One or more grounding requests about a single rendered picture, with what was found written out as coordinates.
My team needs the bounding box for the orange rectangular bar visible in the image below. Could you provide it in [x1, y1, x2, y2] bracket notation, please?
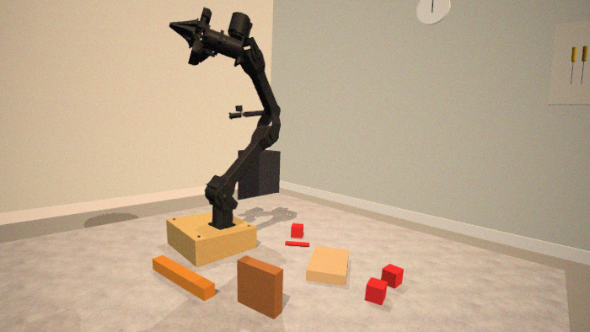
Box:
[153, 255, 215, 301]

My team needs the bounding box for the red cube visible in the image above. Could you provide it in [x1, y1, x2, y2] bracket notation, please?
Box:
[364, 277, 388, 306]
[381, 264, 404, 289]
[291, 223, 303, 238]

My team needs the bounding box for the red flat bar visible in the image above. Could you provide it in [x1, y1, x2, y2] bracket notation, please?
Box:
[285, 241, 309, 247]

